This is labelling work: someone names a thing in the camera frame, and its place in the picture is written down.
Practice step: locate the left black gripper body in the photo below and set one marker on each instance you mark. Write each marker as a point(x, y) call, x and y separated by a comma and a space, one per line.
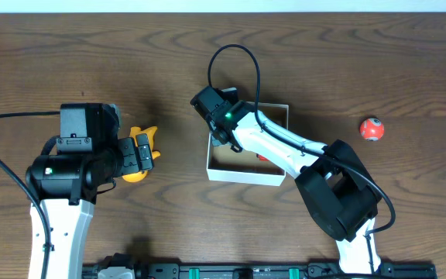
point(142, 153)

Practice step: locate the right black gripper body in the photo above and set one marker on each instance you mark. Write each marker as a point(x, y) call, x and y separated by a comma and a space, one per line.
point(214, 127)

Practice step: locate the red toy fire truck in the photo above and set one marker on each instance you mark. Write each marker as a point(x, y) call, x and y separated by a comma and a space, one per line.
point(261, 158)

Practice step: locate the yellow grey toy dump truck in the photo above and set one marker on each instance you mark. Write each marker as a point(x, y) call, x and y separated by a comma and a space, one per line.
point(215, 142)

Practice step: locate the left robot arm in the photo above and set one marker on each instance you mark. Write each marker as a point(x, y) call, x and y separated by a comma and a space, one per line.
point(66, 177)

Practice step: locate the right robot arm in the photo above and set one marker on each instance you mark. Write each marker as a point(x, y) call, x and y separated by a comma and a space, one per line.
point(334, 185)

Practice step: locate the white cardboard box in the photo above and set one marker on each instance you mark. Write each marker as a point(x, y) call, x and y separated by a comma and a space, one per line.
point(223, 164)

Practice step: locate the orange rubber toy animal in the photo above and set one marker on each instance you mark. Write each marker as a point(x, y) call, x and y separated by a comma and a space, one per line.
point(150, 132)

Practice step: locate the orange red toy ball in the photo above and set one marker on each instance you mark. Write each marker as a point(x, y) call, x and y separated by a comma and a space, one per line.
point(372, 129)

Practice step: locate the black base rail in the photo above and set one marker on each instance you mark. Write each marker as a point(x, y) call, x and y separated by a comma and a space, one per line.
point(124, 266)

